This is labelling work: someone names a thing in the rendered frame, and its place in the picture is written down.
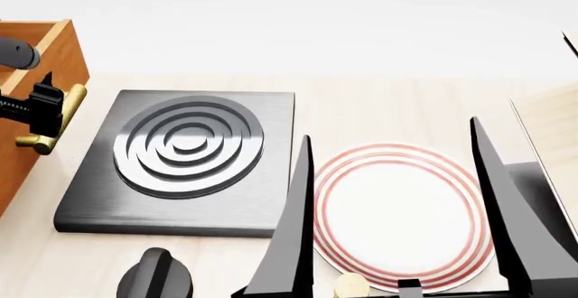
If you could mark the black square stove burner plate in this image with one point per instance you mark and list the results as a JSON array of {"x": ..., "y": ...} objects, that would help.
[{"x": 189, "y": 162}]

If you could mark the wooden cabinet box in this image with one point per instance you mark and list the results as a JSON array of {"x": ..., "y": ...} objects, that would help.
[{"x": 68, "y": 61}]

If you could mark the white plate with red rings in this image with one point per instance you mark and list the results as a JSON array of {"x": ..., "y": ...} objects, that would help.
[{"x": 397, "y": 216}]

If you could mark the black stove knob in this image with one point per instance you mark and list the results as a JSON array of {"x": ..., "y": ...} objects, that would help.
[{"x": 155, "y": 276}]

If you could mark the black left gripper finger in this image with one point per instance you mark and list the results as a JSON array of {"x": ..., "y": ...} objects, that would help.
[
  {"x": 45, "y": 122},
  {"x": 46, "y": 95}
]

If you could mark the dark thin panel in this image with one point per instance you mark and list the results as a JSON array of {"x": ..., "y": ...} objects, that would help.
[{"x": 571, "y": 44}]

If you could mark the cream round cap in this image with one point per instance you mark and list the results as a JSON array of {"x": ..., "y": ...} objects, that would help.
[{"x": 352, "y": 286}]

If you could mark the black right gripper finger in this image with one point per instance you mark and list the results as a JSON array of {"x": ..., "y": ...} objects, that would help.
[
  {"x": 515, "y": 240},
  {"x": 293, "y": 230}
]

